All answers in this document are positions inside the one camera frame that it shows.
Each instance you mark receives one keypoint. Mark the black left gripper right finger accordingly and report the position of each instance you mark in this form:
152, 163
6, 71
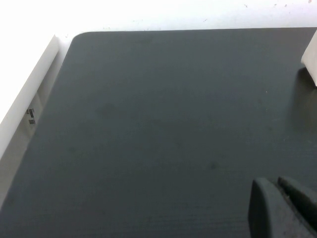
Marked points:
304, 203

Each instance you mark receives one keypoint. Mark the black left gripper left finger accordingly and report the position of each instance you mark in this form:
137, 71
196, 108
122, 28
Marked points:
270, 215

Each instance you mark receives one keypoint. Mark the cream fabric pencil case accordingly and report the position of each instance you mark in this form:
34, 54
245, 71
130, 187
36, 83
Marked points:
311, 59

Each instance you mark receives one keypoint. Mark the black table mat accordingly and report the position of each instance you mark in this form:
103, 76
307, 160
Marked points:
158, 129

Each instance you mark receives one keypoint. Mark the white side board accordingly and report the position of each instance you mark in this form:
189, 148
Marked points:
29, 81

